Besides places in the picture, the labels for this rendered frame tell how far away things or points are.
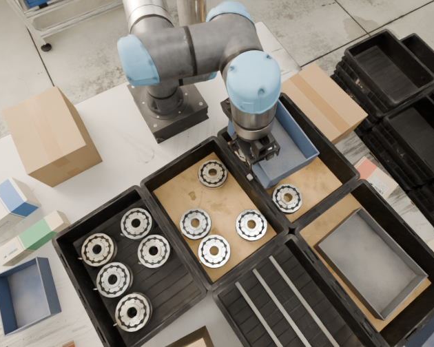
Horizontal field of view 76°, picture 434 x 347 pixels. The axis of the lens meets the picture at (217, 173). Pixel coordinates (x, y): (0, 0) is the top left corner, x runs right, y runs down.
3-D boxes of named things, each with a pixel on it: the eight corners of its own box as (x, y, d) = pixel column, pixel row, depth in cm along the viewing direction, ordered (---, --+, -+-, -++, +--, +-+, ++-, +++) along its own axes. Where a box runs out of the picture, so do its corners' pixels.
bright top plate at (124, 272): (92, 272, 87) (91, 272, 86) (122, 256, 88) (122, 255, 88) (104, 303, 84) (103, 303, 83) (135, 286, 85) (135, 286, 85)
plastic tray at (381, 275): (312, 246, 92) (317, 245, 87) (354, 209, 96) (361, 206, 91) (375, 319, 85) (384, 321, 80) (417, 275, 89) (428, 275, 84)
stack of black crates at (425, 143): (353, 144, 180) (384, 116, 148) (389, 124, 185) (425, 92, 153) (396, 196, 168) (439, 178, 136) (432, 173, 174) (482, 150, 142)
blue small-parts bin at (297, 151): (226, 131, 80) (228, 118, 73) (270, 109, 83) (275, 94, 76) (265, 189, 74) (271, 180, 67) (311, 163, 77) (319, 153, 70)
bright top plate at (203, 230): (173, 220, 92) (173, 220, 91) (198, 202, 94) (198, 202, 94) (192, 245, 89) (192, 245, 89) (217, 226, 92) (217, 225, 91)
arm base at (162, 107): (142, 89, 115) (136, 73, 106) (177, 79, 117) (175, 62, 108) (151, 120, 111) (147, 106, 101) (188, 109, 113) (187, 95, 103)
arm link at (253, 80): (271, 36, 39) (292, 87, 36) (266, 82, 49) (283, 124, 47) (216, 52, 39) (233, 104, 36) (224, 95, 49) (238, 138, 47)
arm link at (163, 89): (142, 74, 106) (133, 47, 93) (177, 67, 107) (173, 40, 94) (148, 100, 102) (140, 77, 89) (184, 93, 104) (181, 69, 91)
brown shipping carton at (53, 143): (27, 131, 121) (1, 110, 105) (76, 107, 124) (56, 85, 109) (52, 188, 112) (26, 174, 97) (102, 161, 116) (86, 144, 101)
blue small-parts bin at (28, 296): (62, 311, 97) (50, 314, 90) (18, 332, 95) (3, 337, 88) (47, 257, 103) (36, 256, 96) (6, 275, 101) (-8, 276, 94)
